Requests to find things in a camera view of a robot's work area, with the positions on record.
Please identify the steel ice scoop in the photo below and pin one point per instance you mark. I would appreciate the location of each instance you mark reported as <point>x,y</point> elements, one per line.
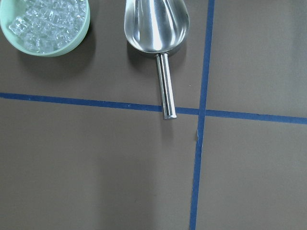
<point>158,28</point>

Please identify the green bowl of ice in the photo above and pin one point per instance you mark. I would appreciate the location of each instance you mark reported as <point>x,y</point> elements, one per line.
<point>44,28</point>

